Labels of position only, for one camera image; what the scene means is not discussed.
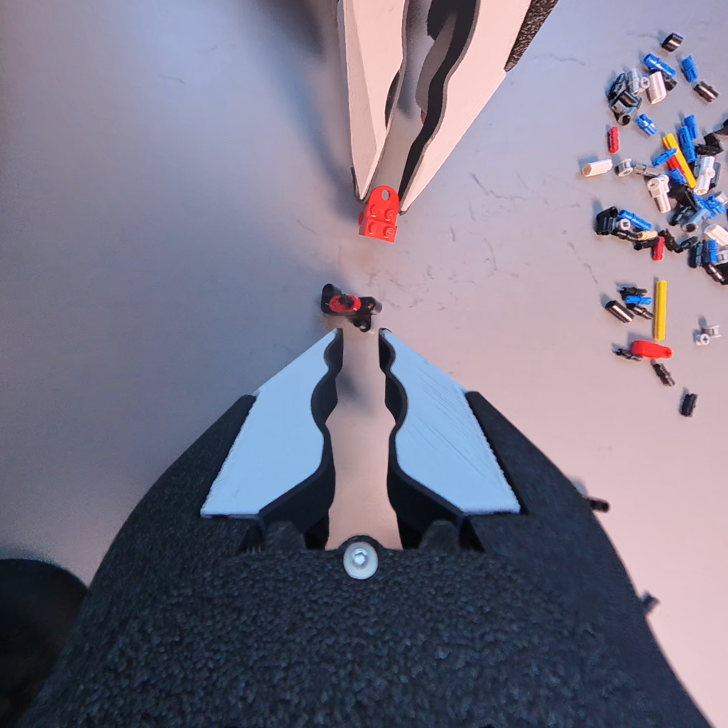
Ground pile of small brick pieces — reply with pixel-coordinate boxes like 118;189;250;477
594;31;728;285

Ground grey desk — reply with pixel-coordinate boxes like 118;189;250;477
0;0;728;723

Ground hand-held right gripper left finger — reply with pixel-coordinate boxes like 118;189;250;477
200;328;345;549

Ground red rounded plate with hole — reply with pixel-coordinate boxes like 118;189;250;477
364;185;400;224

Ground black and blue pins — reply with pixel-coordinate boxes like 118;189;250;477
619;286;655;320

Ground brick vehicle model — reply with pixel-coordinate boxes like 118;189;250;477
586;496;661;615

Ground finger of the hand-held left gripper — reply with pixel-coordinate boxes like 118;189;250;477
338;0;409;202
397;0;534;216

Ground small black red lego assembly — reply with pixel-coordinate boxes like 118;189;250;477
320;283;383;332

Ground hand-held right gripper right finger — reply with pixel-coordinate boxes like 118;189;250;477
378;328;522;551

